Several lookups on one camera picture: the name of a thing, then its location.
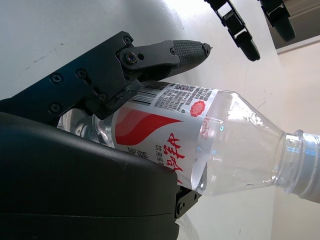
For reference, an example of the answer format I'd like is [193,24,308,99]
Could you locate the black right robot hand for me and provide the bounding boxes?
[0,0,296,240]

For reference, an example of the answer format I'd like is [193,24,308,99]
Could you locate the clear plastic water bottle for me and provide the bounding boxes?
[57,80,320,204]

